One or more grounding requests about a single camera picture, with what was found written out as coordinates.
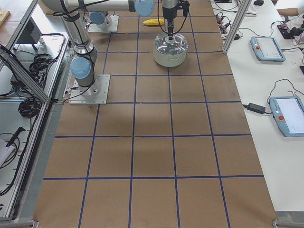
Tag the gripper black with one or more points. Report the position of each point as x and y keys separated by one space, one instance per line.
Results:
x=168 y=15

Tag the glass pot lid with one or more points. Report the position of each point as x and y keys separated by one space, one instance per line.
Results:
x=164 y=45

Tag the yellow corn cob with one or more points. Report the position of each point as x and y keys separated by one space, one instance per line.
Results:
x=154 y=22

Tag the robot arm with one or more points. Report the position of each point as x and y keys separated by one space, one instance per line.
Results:
x=83 y=66
x=101 y=19

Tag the pale green cooking pot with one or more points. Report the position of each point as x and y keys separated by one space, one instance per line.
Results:
x=166 y=60

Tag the far teach pendant tablet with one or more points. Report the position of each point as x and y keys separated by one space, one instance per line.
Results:
x=267 y=49

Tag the teach pendant tablet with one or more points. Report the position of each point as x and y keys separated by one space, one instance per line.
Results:
x=288 y=113
x=267 y=49

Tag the black power adapter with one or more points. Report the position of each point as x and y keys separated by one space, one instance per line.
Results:
x=256 y=108

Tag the brown paper grid mat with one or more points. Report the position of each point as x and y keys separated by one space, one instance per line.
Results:
x=170 y=149

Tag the near teach pendant tablet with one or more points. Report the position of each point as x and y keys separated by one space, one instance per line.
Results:
x=288 y=113

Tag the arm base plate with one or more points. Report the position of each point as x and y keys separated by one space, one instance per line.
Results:
x=96 y=94
x=111 y=29

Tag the aluminium frame post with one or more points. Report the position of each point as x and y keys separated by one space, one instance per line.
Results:
x=235 y=25

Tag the aluminium frame rail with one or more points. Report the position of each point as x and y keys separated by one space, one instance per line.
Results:
x=11 y=61

